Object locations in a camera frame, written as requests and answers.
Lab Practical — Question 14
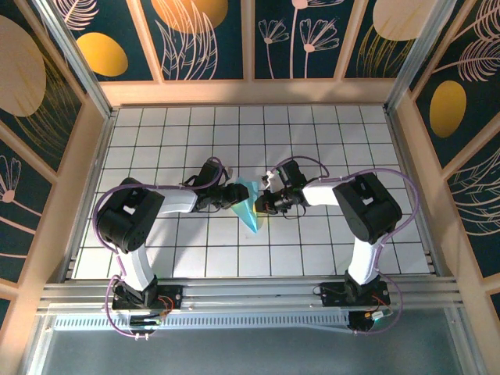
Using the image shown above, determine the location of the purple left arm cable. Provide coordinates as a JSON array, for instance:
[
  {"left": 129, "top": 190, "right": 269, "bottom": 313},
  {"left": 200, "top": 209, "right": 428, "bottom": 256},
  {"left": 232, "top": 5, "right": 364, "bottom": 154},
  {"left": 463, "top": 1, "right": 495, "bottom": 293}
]
[{"left": 92, "top": 156, "right": 228, "bottom": 341}]

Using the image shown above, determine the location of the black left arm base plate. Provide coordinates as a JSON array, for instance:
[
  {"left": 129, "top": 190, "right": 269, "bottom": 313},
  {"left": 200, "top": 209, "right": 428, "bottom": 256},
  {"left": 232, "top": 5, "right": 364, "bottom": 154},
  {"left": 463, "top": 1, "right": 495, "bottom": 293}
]
[{"left": 112, "top": 284, "right": 184, "bottom": 312}]

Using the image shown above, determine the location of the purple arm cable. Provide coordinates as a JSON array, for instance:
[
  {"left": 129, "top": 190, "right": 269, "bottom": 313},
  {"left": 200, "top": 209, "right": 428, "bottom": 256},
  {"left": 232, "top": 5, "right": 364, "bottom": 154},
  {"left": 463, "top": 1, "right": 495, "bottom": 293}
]
[
  {"left": 273, "top": 155, "right": 421, "bottom": 337},
  {"left": 92, "top": 156, "right": 228, "bottom": 341}
]

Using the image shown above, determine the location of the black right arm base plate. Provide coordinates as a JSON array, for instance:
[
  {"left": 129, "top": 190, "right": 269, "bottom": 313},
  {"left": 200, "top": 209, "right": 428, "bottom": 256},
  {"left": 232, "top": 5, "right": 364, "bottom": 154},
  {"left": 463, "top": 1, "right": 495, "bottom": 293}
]
[{"left": 319, "top": 281, "right": 391, "bottom": 308}]

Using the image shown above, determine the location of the light blue cloth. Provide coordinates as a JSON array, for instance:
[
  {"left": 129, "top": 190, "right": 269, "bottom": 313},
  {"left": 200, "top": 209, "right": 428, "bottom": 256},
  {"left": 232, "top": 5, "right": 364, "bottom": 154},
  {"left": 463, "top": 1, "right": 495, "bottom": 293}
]
[{"left": 230, "top": 177, "right": 263, "bottom": 234}]

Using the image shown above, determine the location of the white slotted cable duct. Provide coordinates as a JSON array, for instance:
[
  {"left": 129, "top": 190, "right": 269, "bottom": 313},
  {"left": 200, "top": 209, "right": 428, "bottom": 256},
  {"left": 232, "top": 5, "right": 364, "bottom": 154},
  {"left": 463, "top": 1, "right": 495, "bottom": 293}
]
[{"left": 52, "top": 312, "right": 352, "bottom": 332}]

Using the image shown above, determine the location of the small black electronics box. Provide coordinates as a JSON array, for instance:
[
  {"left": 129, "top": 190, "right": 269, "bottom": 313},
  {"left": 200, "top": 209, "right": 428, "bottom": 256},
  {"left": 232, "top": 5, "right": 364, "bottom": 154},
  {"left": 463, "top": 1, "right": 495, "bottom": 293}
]
[{"left": 128, "top": 316, "right": 163, "bottom": 328}]

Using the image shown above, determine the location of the aluminium table side rail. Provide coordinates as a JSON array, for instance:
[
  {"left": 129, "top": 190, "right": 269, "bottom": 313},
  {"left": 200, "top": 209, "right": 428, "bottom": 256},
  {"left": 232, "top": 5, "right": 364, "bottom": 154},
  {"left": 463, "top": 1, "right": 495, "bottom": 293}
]
[
  {"left": 384, "top": 108, "right": 447, "bottom": 277},
  {"left": 58, "top": 109, "right": 119, "bottom": 283}
]

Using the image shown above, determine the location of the aluminium corner post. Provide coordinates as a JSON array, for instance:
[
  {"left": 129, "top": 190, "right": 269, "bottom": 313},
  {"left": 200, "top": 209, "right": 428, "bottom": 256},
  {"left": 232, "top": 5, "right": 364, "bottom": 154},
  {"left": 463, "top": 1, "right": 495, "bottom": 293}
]
[
  {"left": 33, "top": 0, "right": 118, "bottom": 119},
  {"left": 384, "top": 0, "right": 459, "bottom": 113}
]

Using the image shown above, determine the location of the aluminium rail beam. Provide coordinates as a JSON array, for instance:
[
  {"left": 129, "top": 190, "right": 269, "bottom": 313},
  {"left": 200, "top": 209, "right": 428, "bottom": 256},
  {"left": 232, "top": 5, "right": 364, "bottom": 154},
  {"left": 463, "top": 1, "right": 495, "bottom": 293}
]
[{"left": 37, "top": 276, "right": 462, "bottom": 314}]

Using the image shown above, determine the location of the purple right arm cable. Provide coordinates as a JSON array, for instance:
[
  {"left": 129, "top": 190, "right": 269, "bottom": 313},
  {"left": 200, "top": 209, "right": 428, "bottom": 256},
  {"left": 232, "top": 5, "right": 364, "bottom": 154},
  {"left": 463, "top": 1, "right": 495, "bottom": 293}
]
[{"left": 273, "top": 155, "right": 421, "bottom": 337}]

